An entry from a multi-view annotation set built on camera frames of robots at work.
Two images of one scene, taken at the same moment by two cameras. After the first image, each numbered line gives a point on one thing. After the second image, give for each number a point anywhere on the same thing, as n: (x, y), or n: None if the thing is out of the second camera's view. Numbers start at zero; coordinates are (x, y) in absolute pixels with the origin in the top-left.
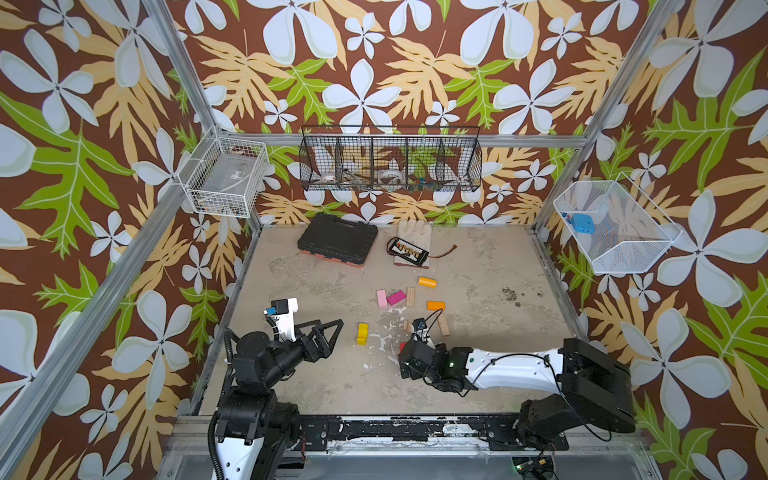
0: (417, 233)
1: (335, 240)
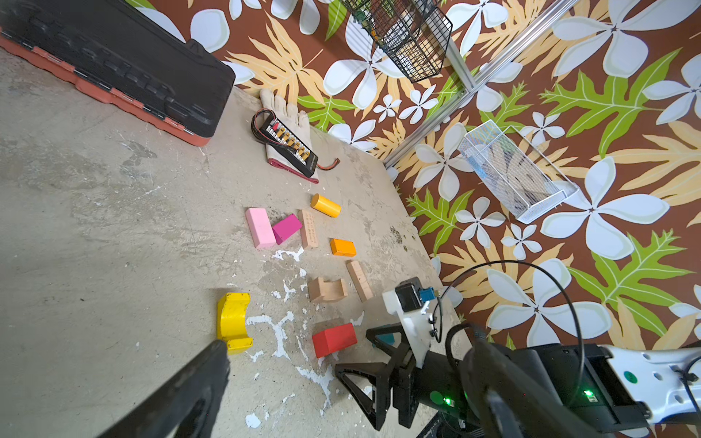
0: (297, 122)
1: (112, 49)
